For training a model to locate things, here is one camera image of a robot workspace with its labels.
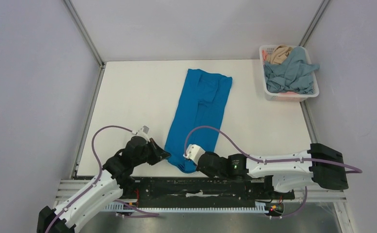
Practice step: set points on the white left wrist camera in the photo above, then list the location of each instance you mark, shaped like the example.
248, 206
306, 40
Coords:
142, 132

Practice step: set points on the grey-blue t-shirt in basket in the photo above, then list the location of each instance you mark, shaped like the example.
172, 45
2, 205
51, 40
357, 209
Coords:
295, 74

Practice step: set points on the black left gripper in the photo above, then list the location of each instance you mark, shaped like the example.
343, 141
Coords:
159, 154

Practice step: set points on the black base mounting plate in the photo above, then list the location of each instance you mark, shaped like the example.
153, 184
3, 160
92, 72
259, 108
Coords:
161, 192

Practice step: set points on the white slotted cable duct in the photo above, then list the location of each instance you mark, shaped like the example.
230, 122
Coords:
259, 208

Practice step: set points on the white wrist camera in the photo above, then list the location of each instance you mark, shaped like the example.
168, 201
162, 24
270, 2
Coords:
193, 153
142, 132

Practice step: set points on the blue t-shirt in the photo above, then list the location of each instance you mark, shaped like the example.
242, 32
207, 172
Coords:
199, 112

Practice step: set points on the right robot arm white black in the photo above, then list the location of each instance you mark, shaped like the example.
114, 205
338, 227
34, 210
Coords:
319, 165

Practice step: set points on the aluminium frame rail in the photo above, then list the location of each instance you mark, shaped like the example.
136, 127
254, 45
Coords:
68, 188

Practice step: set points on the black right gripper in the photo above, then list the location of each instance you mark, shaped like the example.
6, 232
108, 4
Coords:
200, 163

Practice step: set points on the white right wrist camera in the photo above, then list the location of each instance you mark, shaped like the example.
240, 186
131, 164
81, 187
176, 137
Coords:
193, 153

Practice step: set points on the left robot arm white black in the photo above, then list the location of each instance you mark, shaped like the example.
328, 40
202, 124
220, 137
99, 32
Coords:
107, 186

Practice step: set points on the beige t-shirt in basket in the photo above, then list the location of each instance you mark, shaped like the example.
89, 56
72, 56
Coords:
279, 54

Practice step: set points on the white plastic laundry basket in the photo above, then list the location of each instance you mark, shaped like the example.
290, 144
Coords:
300, 98

